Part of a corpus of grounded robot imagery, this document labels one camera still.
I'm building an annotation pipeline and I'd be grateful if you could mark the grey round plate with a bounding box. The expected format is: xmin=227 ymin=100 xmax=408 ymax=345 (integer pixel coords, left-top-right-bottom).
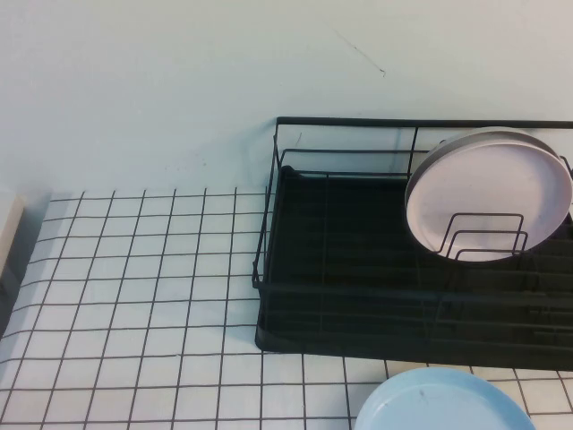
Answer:
xmin=414 ymin=126 xmax=563 ymax=181

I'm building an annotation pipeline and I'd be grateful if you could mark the cream white board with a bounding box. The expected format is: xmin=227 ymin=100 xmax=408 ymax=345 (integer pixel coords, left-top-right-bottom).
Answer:
xmin=0 ymin=190 xmax=29 ymax=281

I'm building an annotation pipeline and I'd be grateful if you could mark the light blue round plate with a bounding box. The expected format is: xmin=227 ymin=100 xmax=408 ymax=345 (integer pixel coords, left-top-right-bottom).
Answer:
xmin=353 ymin=367 xmax=536 ymax=430

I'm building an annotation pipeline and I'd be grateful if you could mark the black drip tray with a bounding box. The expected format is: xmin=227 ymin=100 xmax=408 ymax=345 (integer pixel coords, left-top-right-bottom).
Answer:
xmin=254 ymin=164 xmax=573 ymax=373

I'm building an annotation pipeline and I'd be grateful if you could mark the white black-grid tablecloth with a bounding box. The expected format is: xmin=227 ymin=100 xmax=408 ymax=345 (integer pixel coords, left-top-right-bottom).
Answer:
xmin=0 ymin=186 xmax=573 ymax=430

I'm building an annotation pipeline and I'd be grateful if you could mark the pink round plate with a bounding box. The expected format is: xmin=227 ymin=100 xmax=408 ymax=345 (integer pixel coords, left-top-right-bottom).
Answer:
xmin=404 ymin=132 xmax=573 ymax=264

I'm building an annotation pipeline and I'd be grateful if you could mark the black wire dish rack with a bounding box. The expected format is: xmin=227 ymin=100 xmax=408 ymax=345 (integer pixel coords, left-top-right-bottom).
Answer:
xmin=251 ymin=116 xmax=573 ymax=359

